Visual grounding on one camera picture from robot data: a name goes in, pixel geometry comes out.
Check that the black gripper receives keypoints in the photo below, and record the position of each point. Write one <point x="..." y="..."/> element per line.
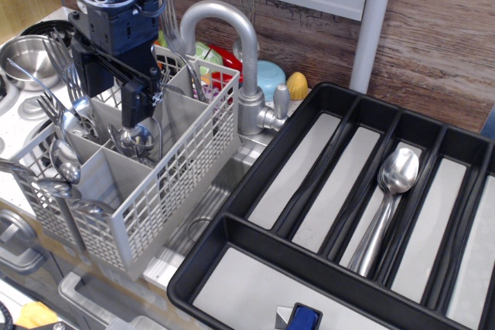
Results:
<point x="114" y="39"/>

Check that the big steel spoon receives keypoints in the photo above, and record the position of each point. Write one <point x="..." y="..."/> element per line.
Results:
<point x="65" y="161"/>

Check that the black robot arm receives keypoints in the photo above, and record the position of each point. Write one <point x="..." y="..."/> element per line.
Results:
<point x="113" y="42"/>

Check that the round steel spoon bowl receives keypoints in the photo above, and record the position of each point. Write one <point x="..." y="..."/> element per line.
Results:
<point x="136" y="139"/>

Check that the grey plastic cutlery basket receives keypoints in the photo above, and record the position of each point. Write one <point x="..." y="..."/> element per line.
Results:
<point x="150" y="199"/>

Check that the stacked steel spoons in tray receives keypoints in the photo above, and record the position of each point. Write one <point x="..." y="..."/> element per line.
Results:
<point x="397" y="175"/>

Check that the black cutlery tray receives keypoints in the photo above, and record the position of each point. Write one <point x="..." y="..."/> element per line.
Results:
<point x="287" y="233"/>

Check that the steel forks at left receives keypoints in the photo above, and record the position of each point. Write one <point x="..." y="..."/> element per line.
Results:
<point x="61" y="59"/>

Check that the tall steel fork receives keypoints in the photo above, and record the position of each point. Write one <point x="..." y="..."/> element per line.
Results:
<point x="176" y="44"/>

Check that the steel pot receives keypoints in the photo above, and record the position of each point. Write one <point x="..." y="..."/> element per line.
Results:
<point x="29" y="53"/>

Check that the silver sink faucet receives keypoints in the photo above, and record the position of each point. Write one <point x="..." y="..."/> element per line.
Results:
<point x="254" y="115"/>

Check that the light blue plastic bowl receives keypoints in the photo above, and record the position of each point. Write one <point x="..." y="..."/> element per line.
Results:
<point x="270" y="75"/>

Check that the yellow toy corn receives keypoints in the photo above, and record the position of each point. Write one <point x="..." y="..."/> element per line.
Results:
<point x="297" y="86"/>

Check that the yellow cloth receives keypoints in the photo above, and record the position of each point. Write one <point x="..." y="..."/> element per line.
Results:
<point x="36" y="314"/>

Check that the steel spoon handle front left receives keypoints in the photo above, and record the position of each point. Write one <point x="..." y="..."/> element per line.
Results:
<point x="58" y="188"/>

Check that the steel spoon handle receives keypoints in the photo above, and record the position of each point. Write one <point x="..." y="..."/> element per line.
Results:
<point x="92" y="207"/>
<point x="58" y="188"/>
<point x="15" y="168"/>

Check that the steel spoon handle far left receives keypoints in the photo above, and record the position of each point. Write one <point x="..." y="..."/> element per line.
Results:
<point x="15" y="168"/>

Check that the grey metal post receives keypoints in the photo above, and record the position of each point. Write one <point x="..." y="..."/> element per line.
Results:
<point x="367" y="44"/>

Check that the blue handled tool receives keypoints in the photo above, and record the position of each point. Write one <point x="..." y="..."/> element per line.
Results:
<point x="297" y="317"/>

